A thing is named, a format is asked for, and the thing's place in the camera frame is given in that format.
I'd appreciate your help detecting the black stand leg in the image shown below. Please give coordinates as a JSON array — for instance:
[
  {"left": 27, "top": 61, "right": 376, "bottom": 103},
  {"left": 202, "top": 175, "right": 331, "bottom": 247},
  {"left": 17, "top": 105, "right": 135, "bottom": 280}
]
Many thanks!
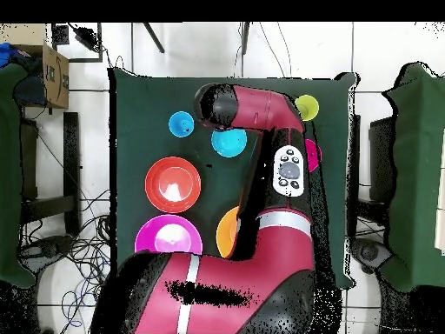
[
  {"left": 240, "top": 22, "right": 252, "bottom": 56},
  {"left": 142, "top": 22, "right": 167, "bottom": 54}
]

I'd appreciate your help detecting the dark bag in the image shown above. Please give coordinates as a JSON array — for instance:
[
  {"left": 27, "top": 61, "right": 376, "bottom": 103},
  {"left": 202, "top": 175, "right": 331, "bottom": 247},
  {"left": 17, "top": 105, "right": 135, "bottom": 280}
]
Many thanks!
[{"left": 13, "top": 57, "right": 48, "bottom": 107}]

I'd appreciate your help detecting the shallow red-orange bowl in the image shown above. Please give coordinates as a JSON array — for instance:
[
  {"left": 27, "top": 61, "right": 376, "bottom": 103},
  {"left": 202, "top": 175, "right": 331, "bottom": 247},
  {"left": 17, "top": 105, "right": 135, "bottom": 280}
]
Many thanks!
[{"left": 144, "top": 156, "right": 203, "bottom": 214}]

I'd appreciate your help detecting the dark green table cloth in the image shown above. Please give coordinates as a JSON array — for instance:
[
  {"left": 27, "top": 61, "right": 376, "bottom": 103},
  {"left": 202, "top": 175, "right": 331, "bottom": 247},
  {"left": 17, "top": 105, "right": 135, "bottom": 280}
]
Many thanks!
[{"left": 108, "top": 67, "right": 359, "bottom": 290}]

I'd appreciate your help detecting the black metal frame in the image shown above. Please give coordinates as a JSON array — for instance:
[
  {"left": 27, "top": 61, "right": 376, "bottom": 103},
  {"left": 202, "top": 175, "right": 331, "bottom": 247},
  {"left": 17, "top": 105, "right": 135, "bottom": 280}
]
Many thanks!
[
  {"left": 354, "top": 114, "right": 394, "bottom": 227},
  {"left": 19, "top": 111, "right": 82, "bottom": 237}
]

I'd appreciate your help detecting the small light blue bowl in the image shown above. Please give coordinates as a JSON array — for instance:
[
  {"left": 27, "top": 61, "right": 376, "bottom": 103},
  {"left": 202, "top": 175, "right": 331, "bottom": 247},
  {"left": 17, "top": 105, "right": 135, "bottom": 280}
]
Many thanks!
[{"left": 210, "top": 127, "right": 249, "bottom": 158}]

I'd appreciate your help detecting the large pink bowl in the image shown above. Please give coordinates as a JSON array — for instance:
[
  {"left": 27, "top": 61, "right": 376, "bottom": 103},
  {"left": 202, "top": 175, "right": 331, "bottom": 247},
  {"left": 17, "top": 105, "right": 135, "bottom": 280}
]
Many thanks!
[{"left": 134, "top": 214, "right": 203, "bottom": 254}]

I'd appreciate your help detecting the large orange bowl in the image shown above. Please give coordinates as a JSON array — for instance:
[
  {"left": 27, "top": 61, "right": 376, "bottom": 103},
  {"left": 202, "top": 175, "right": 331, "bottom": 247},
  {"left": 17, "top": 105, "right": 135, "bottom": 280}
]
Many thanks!
[{"left": 216, "top": 205, "right": 242, "bottom": 259}]

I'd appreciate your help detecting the green side table cloth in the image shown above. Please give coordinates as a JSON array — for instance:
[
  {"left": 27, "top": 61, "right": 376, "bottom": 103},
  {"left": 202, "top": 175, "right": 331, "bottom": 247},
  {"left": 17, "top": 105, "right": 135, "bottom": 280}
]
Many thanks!
[
  {"left": 382, "top": 62, "right": 445, "bottom": 293},
  {"left": 0, "top": 62, "right": 39, "bottom": 288}
]

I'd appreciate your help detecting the yellow cup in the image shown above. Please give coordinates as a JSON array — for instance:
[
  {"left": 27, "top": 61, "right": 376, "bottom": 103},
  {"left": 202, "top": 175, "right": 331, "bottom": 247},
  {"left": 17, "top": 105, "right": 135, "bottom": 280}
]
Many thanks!
[{"left": 294, "top": 94, "right": 320, "bottom": 122}]

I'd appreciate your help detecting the cardboard box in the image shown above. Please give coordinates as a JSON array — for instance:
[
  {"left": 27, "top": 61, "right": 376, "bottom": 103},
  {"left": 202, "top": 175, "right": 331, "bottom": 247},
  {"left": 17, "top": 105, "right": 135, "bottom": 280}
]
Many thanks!
[{"left": 0, "top": 23, "right": 70, "bottom": 110}]

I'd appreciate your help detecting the blue cup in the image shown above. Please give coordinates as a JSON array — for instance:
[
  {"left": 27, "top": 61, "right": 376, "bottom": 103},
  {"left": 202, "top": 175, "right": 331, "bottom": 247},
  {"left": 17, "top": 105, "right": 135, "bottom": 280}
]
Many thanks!
[{"left": 168, "top": 110, "right": 196, "bottom": 138}]

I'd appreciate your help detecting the small crimson bowl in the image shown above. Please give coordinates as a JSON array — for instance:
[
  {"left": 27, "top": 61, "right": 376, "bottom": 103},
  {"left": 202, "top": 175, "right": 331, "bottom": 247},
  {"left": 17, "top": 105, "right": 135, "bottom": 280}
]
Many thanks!
[{"left": 304, "top": 137, "right": 323, "bottom": 174}]

